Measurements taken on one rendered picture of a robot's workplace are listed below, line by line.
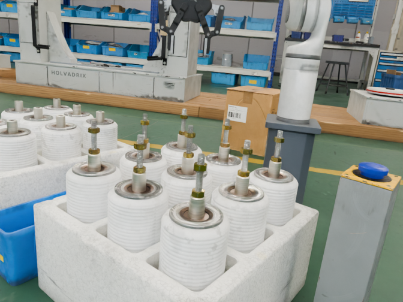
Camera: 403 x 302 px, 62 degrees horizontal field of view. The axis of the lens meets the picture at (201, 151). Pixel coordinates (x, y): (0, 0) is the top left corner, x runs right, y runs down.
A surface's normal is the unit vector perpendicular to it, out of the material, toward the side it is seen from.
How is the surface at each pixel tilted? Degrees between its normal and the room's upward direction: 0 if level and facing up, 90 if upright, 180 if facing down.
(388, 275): 0
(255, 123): 90
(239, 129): 89
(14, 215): 88
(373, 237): 90
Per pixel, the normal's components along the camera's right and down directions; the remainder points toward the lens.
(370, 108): -0.22, 0.26
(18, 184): 0.77, 0.25
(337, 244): -0.62, 0.18
